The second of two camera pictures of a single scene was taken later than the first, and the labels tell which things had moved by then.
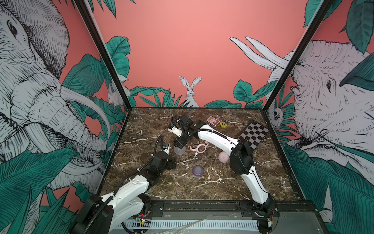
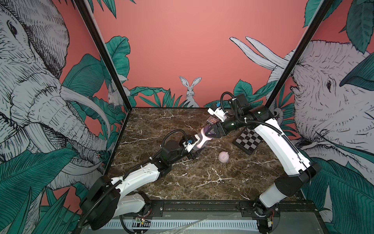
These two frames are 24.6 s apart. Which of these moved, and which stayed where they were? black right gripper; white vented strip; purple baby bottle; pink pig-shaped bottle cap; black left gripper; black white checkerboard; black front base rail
Moved: black right gripper; purple baby bottle; black left gripper
Stayed: white vented strip; black front base rail; pink pig-shaped bottle cap; black white checkerboard
